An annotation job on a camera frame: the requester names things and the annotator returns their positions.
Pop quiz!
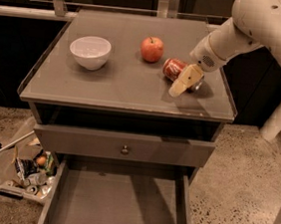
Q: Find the metal window railing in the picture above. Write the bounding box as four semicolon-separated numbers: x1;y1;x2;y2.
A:
0;0;281;47

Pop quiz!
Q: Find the clear plastic bin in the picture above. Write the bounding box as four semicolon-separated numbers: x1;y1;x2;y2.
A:
0;117;57;204

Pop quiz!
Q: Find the grey drawer cabinet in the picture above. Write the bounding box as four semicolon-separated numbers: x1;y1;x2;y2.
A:
3;2;248;224

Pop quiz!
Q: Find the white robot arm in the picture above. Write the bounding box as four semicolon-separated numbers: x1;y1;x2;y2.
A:
168;0;281;97

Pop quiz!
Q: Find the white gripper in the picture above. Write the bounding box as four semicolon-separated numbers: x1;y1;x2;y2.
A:
168;35;227;98

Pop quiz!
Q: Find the small orange fruit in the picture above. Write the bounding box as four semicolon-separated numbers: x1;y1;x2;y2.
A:
36;155;48;167

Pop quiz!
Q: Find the open middle drawer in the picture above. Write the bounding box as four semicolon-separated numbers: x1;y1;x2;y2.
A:
38;155;191;224

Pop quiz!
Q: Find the crumpled snack bag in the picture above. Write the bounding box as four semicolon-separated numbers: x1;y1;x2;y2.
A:
15;158;39;181

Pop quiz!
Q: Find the red coke can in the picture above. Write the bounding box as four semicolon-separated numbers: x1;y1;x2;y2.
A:
160;57;207;94

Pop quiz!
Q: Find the red apple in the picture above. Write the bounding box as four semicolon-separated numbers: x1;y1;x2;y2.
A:
140;36;164;63

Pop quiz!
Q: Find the white bowl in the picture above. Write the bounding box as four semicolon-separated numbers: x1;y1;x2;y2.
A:
69;36;112;70

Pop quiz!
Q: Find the top drawer with knob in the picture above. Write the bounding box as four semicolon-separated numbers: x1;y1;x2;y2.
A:
34;124;215;167

